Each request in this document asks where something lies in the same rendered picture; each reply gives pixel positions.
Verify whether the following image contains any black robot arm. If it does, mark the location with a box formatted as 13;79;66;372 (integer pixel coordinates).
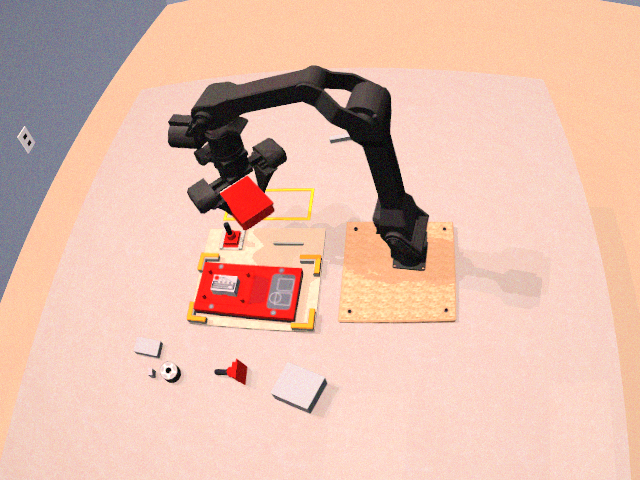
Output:
167;65;429;271

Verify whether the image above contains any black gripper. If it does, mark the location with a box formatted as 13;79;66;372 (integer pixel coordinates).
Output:
187;138;287;216

